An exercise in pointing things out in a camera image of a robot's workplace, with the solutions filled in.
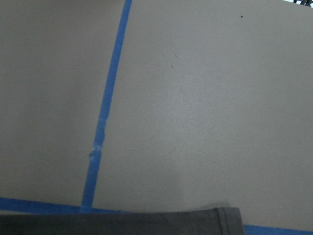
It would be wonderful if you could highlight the dark brown t-shirt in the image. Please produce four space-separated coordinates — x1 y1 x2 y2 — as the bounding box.
0 208 245 235

